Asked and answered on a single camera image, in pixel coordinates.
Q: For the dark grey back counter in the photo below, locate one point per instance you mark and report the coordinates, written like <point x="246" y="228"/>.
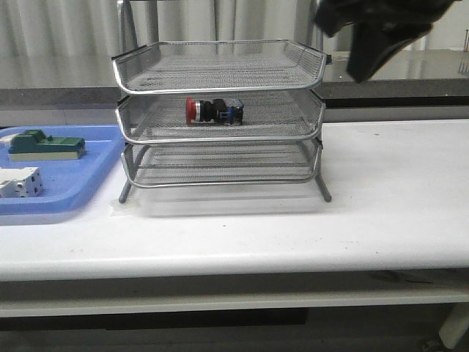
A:
<point x="435" y="77"/>

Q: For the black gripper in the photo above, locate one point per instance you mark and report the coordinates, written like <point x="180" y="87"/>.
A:
<point x="380" y="29"/>

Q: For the silver bottom mesh tray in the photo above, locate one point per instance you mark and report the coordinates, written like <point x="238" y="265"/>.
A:
<point x="201" y="164"/>

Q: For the silver mesh tray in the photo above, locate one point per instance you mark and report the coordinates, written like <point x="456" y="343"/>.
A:
<point x="201" y="164"/>
<point x="278" y="115"/>
<point x="218" y="66"/>

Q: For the silver metal rack frame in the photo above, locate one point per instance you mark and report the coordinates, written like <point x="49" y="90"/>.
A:
<point x="128" y="42"/>

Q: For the white circuit breaker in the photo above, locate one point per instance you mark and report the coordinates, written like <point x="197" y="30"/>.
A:
<point x="23" y="182"/>

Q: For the white table leg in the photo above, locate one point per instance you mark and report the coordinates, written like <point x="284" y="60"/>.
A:
<point x="455" y="326"/>

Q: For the green terminal block module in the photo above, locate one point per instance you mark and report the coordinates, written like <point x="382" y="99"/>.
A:
<point x="35" y="145"/>

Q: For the silver top mesh tray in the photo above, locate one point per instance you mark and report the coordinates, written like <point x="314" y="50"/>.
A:
<point x="218" y="66"/>

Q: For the red emergency push button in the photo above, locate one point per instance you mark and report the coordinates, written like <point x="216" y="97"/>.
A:
<point x="225" y="111"/>

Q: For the blue plastic tray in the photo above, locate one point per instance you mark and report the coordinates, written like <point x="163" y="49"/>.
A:
<point x="68" y="184"/>

